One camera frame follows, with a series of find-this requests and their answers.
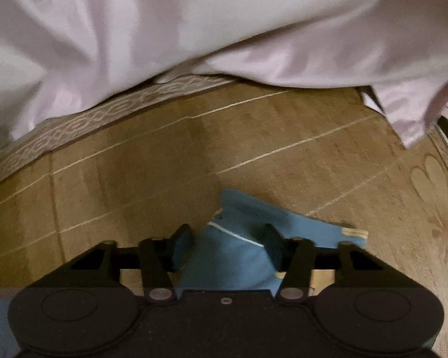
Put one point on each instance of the blue printed pants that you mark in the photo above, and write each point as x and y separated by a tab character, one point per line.
235	246

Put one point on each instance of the pink satin blanket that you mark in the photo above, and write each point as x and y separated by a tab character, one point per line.
164	33

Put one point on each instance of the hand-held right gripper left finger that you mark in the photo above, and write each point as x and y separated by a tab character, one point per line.
182	245

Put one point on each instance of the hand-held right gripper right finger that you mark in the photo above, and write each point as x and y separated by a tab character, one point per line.
273	244

